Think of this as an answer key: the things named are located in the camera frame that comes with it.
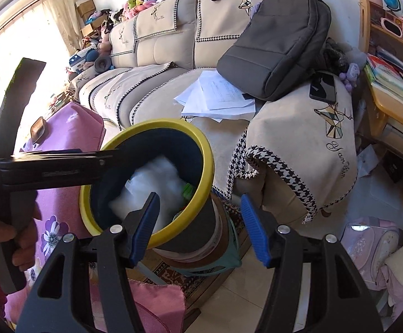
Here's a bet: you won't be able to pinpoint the stack of books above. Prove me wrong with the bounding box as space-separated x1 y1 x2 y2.
364 45 403 112

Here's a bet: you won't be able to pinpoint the pink cloth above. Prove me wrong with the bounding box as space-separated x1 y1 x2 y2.
125 280 187 333

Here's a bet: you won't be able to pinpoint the purple plush toy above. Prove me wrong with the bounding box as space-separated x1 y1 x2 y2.
338 63 361 92

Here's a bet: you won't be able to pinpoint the brown cardboard box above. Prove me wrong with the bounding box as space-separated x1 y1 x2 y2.
82 19 105 37
76 0 96 19

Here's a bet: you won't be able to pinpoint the star patterned suitcase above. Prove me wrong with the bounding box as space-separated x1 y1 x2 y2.
69 50 96 72

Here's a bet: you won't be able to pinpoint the pink school bag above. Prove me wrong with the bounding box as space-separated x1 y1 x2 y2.
340 217 403 280

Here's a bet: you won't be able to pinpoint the purple floral tablecloth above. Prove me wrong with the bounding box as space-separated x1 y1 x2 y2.
4 101 107 323

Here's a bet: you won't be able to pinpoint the teal plastic stool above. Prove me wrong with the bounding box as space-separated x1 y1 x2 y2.
160 194 244 278

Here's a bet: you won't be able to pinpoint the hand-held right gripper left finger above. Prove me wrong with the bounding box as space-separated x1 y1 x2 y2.
16 191 161 333

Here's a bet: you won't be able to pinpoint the loose white papers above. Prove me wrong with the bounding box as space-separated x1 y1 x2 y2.
173 70 257 123

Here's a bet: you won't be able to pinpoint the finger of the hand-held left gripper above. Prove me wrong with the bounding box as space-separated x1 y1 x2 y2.
12 148 121 191
0 58 47 158

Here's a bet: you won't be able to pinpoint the yellow wooden desk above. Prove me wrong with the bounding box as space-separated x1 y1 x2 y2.
357 0 403 181

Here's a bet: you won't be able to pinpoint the yellow rimmed dark bin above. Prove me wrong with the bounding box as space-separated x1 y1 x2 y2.
79 118 230 261

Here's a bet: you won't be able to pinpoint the brown plastic tray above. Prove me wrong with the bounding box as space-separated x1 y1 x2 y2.
30 117 47 143

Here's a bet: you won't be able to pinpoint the beige sofa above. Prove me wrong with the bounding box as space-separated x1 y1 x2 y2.
68 0 358 226

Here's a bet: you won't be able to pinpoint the grey backpack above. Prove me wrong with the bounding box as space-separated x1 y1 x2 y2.
217 0 332 102

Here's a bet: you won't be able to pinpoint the cream embroidered curtain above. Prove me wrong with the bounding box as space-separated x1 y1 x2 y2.
0 0 84 118

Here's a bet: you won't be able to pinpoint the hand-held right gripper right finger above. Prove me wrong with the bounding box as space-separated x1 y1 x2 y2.
240 193 384 333

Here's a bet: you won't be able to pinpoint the black smartphone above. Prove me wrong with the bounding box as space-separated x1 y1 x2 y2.
309 72 337 104

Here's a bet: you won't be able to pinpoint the dark round cushion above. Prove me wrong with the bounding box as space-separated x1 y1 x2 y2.
92 56 110 73

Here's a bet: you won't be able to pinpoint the row of plush toys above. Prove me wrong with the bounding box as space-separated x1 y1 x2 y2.
97 0 183 35

